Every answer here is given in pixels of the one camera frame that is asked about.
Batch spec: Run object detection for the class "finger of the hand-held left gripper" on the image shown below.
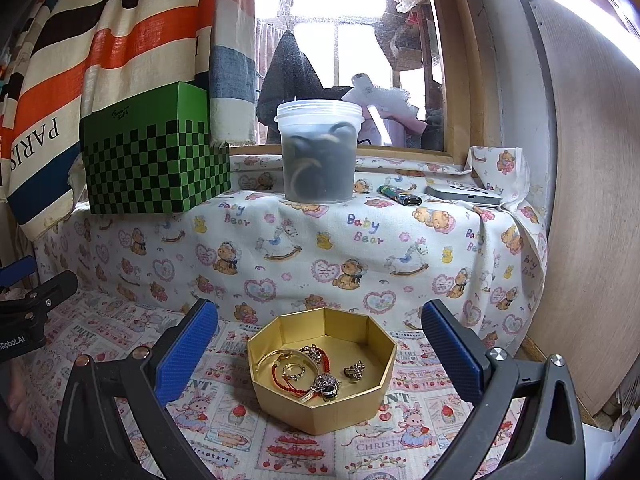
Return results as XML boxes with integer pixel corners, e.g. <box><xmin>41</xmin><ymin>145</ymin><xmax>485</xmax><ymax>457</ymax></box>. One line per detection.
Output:
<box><xmin>0</xmin><ymin>270</ymin><xmax>80</xmax><ymax>317</ymax></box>
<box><xmin>0</xmin><ymin>255</ymin><xmax>39</xmax><ymax>289</ymax></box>

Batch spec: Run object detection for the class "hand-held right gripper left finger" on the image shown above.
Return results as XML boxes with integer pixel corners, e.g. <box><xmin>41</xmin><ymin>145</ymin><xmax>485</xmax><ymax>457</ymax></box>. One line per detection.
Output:
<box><xmin>54</xmin><ymin>298</ymin><xmax>219</xmax><ymax>480</ymax></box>

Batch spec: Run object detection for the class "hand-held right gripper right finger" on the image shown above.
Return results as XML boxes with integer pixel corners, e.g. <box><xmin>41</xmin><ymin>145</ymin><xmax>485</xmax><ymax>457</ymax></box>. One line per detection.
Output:
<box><xmin>421</xmin><ymin>299</ymin><xmax>586</xmax><ymax>480</ymax></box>

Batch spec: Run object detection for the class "red cord bracelet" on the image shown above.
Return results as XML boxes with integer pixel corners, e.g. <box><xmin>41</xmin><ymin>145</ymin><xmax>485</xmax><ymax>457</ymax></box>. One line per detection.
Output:
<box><xmin>270</xmin><ymin>345</ymin><xmax>333</xmax><ymax>396</ymax></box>

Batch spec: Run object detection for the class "gold octagonal box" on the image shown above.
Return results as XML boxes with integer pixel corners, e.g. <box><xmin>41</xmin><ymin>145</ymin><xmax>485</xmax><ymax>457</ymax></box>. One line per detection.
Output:
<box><xmin>246</xmin><ymin>307</ymin><xmax>398</xmax><ymax>436</ymax></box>

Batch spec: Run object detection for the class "person's left forearm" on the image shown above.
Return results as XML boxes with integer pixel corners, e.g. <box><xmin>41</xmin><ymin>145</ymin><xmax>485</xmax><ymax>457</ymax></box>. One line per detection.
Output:
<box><xmin>0</xmin><ymin>360</ymin><xmax>56</xmax><ymax>441</ymax></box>

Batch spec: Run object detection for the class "bear printed cloth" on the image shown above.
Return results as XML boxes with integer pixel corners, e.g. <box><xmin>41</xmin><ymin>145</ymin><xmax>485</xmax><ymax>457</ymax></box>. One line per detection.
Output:
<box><xmin>32</xmin><ymin>146</ymin><xmax>548</xmax><ymax>346</ymax></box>

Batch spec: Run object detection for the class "white power bank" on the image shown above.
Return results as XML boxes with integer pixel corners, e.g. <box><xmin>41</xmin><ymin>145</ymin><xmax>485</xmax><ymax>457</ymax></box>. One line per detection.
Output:
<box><xmin>426</xmin><ymin>183</ymin><xmax>502</xmax><ymax>210</ymax></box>

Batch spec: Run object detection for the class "green checkered box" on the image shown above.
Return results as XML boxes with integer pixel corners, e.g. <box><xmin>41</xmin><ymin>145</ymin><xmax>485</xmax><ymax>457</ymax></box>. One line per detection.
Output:
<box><xmin>80</xmin><ymin>81</ymin><xmax>232</xmax><ymax>216</ymax></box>

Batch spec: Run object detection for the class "colourful lighter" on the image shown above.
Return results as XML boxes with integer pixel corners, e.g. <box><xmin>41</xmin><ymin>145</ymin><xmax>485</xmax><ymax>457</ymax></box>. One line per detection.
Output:
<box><xmin>377</xmin><ymin>185</ymin><xmax>422</xmax><ymax>207</ymax></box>

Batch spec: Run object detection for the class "white flat device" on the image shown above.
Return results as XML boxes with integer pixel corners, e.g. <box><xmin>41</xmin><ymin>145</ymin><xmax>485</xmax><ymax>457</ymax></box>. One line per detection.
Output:
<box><xmin>580</xmin><ymin>425</ymin><xmax>632</xmax><ymax>480</ymax></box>

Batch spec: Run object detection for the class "clear plastic tub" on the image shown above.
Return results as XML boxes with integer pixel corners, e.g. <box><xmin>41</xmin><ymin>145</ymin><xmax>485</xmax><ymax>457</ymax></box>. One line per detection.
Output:
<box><xmin>275</xmin><ymin>100</ymin><xmax>363</xmax><ymax>205</ymax></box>

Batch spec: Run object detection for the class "pink hanging garment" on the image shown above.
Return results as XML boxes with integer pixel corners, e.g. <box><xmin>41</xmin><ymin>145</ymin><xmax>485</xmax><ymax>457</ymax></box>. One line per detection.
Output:
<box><xmin>350</xmin><ymin>74</ymin><xmax>427</xmax><ymax>147</ymax></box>

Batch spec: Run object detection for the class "orange black striped curtain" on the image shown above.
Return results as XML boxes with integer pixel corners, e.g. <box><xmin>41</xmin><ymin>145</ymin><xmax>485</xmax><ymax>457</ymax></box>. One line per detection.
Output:
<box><xmin>0</xmin><ymin>0</ymin><xmax>221</xmax><ymax>241</ymax></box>

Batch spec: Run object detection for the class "blue striped cloth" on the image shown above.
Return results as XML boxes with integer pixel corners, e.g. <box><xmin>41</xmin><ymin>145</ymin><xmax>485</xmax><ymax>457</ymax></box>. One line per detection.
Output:
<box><xmin>209</xmin><ymin>0</ymin><xmax>258</xmax><ymax>148</ymax></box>

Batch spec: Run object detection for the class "dark grey hanging garment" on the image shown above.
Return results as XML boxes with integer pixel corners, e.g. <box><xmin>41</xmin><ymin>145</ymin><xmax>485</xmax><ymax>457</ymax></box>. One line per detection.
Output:
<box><xmin>257</xmin><ymin>30</ymin><xmax>353</xmax><ymax>146</ymax></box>

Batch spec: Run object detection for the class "wooden window frame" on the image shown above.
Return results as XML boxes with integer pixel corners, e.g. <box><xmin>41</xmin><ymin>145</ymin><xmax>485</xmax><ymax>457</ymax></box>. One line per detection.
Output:
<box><xmin>227</xmin><ymin>0</ymin><xmax>501</xmax><ymax>168</ymax></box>

